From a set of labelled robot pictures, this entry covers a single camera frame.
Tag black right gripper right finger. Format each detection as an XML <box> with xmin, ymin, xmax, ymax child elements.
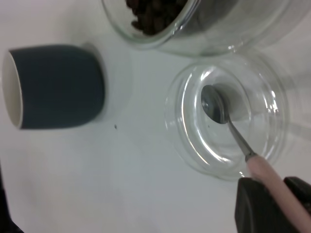
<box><xmin>283</xmin><ymin>176</ymin><xmax>311</xmax><ymax>212</ymax></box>

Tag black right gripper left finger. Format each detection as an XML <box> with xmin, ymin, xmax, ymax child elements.
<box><xmin>234</xmin><ymin>177</ymin><xmax>296</xmax><ymax>233</ymax></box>

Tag metal spoon with pink handle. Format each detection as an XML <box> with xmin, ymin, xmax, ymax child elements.
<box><xmin>201</xmin><ymin>84</ymin><xmax>311</xmax><ymax>233</ymax></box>

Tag dark grey ceramic mug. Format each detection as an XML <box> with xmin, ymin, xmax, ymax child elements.
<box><xmin>1</xmin><ymin>43</ymin><xmax>106</xmax><ymax>131</ymax></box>

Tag round clear glass lid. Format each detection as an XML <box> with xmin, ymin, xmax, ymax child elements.
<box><xmin>164</xmin><ymin>54</ymin><xmax>292</xmax><ymax>182</ymax></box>

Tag dark coffee beans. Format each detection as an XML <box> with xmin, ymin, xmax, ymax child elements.
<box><xmin>125</xmin><ymin>0</ymin><xmax>189</xmax><ymax>36</ymax></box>

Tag clear glass cup with handle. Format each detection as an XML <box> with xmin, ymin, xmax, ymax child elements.
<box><xmin>101</xmin><ymin>0</ymin><xmax>311</xmax><ymax>58</ymax></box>

